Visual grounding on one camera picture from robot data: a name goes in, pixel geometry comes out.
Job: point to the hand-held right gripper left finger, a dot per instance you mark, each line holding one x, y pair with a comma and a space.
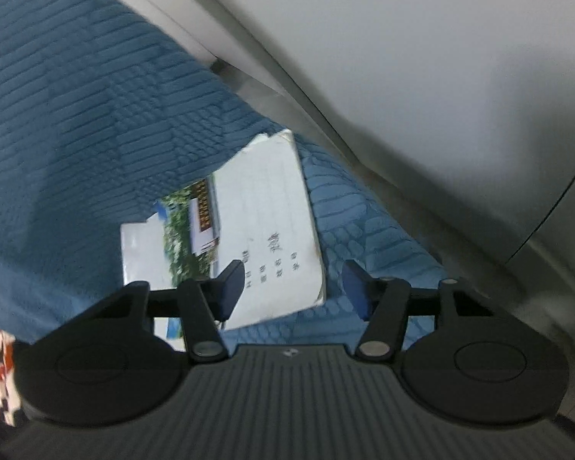
231, 292

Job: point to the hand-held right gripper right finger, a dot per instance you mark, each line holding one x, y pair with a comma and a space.
353, 292

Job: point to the photo cover notebook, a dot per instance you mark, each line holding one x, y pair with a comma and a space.
268, 230

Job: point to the blue textured blanket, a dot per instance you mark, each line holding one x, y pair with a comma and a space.
76, 153

